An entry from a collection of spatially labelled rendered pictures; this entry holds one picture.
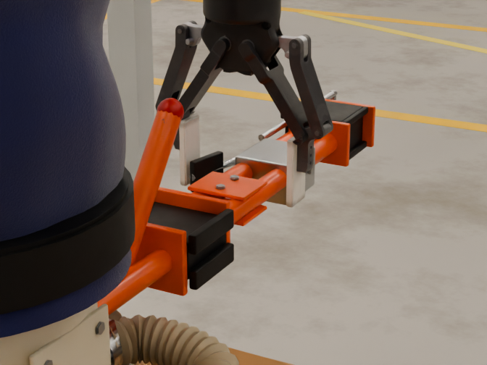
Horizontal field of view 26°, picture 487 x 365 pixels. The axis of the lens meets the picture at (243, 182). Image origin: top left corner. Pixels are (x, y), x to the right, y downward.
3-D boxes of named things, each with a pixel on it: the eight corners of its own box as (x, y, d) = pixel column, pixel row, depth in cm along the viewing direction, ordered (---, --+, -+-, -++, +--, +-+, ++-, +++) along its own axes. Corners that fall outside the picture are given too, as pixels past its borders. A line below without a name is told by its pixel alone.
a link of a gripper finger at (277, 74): (253, 39, 104) (264, 32, 103) (312, 135, 105) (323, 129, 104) (234, 47, 101) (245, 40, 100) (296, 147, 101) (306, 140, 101)
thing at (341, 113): (346, 167, 118) (348, 124, 116) (287, 157, 121) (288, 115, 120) (374, 145, 125) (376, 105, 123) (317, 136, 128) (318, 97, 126)
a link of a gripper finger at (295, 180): (299, 131, 105) (306, 132, 104) (298, 196, 107) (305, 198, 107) (286, 140, 102) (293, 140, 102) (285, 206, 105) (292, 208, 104)
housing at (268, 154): (290, 207, 108) (290, 166, 106) (231, 195, 111) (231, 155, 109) (317, 185, 114) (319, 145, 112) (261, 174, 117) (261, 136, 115)
